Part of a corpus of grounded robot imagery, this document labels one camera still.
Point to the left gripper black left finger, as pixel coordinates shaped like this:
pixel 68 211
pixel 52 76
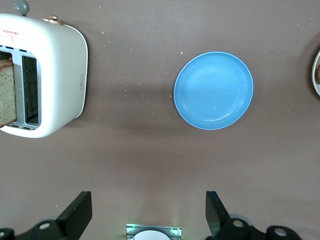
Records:
pixel 77 215

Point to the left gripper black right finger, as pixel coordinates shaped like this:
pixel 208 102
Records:
pixel 215 212

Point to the blue plate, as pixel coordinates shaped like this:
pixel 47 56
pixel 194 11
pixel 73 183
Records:
pixel 213 90

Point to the beige plate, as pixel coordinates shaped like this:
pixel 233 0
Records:
pixel 314 75

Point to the white two-slot toaster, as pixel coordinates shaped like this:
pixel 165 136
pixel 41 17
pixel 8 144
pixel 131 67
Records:
pixel 62 75

